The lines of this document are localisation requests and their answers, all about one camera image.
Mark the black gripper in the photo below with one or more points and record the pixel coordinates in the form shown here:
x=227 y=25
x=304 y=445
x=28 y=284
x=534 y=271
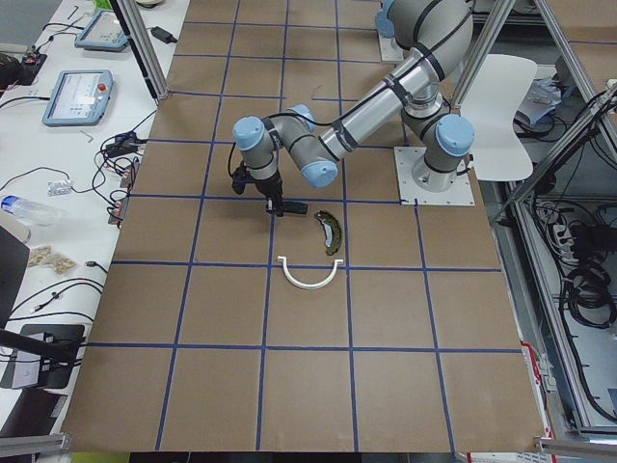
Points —
x=270 y=185

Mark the white curved plastic bracket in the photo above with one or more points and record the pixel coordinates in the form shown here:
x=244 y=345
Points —
x=309 y=280

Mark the black power adapter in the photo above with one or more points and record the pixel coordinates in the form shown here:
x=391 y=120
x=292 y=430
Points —
x=162 y=35

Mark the clear plastic water bottle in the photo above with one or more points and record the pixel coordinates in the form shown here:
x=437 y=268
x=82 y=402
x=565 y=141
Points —
x=32 y=212

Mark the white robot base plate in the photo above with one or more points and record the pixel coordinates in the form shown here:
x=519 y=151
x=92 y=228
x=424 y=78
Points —
x=419 y=185

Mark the green brake shoe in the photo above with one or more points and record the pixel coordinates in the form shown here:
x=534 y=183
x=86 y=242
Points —
x=332 y=230

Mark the black stand base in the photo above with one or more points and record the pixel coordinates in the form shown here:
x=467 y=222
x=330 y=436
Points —
x=41 y=355

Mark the black brake pad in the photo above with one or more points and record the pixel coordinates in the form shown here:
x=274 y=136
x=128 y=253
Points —
x=297 y=208

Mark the blue teach pendant near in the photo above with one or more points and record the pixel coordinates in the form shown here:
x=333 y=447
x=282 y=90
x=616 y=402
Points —
x=79 y=98

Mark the bag of wooden pieces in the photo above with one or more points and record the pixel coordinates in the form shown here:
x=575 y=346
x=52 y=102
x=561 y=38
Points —
x=44 y=256

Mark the blue teach pendant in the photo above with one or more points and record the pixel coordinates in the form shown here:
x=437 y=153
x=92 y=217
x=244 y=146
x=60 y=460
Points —
x=103 y=33
x=79 y=98

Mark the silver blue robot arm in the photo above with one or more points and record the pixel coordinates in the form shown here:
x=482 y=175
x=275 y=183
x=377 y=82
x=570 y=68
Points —
x=436 y=36

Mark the blue teach pendant far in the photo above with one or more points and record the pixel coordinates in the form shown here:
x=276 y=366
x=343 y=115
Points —
x=103 y=33

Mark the aluminium frame post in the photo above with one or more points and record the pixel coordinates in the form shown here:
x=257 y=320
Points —
x=136 y=33

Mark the white chair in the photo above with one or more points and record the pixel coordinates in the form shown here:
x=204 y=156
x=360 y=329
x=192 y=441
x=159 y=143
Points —
x=490 y=106

